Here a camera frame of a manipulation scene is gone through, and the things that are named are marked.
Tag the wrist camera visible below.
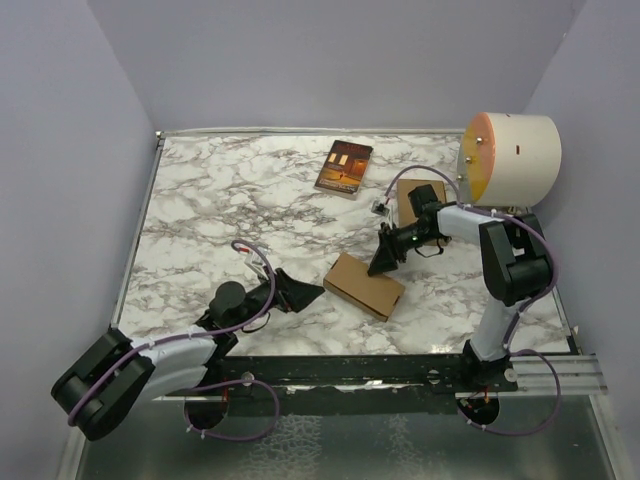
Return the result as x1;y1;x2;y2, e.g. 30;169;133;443
244;250;268;278
371;197;395;225

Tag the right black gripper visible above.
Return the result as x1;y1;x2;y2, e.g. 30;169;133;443
368;222;439;275

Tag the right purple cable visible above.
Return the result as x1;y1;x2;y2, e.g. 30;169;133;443
383;165;561;436

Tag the round pastel drawer cabinet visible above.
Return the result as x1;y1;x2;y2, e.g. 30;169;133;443
457;112;562;208

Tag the dark paperback book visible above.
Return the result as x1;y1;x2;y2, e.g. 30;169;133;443
314;140;373;200

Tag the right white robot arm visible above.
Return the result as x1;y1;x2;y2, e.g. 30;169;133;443
367;185;557;391

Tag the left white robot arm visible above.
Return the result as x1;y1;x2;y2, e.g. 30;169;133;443
51;268;324;441

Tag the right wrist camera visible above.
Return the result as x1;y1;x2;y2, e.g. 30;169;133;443
371;197;395;225

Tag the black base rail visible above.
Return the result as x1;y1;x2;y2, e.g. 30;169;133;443
99;344;531;416

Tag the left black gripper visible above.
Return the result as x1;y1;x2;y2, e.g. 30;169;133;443
230;265;324;332

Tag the folded brown cardboard box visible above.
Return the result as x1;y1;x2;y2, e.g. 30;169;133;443
396;180;450;246

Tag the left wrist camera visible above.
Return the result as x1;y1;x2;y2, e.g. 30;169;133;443
244;250;268;278

